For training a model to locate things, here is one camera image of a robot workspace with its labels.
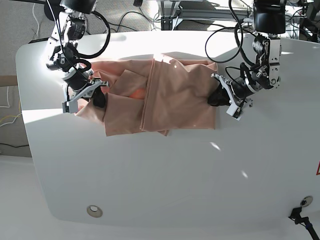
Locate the silver aluminium frame profile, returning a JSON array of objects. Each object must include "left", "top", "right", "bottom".
[{"left": 157, "top": 0, "right": 253, "bottom": 31}]

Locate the right table grommet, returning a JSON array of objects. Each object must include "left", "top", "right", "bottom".
[{"left": 300, "top": 195, "right": 313, "bottom": 208}]

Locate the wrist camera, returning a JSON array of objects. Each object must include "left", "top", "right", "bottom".
[
  {"left": 226, "top": 103, "right": 243, "bottom": 121},
  {"left": 62, "top": 100, "right": 79, "bottom": 114}
]

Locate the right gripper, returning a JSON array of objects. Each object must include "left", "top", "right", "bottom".
[{"left": 62, "top": 72, "right": 110, "bottom": 108}]

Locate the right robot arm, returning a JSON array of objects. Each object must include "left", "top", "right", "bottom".
[{"left": 45, "top": 0, "right": 111, "bottom": 113}]

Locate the black floor cable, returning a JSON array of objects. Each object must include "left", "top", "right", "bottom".
[{"left": 109, "top": 2, "right": 161, "bottom": 35}]

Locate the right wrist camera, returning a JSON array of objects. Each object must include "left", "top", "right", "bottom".
[{"left": 62, "top": 100, "right": 79, "bottom": 114}]

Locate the table grommet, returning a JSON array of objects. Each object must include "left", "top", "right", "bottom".
[
  {"left": 86, "top": 205, "right": 103, "bottom": 218},
  {"left": 300, "top": 195, "right": 313, "bottom": 208}
]

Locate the white cable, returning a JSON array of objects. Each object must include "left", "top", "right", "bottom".
[{"left": 31, "top": 2, "right": 41, "bottom": 41}]

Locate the black clamp mount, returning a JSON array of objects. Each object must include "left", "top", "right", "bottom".
[{"left": 288, "top": 207, "right": 320, "bottom": 240}]

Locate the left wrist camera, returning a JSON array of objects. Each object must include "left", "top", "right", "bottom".
[{"left": 226, "top": 103, "right": 243, "bottom": 121}]

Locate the left table grommet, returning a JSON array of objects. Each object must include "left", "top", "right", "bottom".
[{"left": 86, "top": 205, "right": 103, "bottom": 218}]

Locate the salmon pink T-shirt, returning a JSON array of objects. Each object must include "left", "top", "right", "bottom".
[{"left": 76, "top": 54, "right": 219, "bottom": 136}]

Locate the red warning sticker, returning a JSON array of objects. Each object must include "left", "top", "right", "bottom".
[{"left": 316, "top": 162, "right": 320, "bottom": 176}]

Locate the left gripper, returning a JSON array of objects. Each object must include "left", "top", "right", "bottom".
[{"left": 207, "top": 73, "right": 253, "bottom": 110}]

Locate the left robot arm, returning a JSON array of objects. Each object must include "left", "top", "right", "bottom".
[{"left": 207, "top": 0, "right": 287, "bottom": 113}]

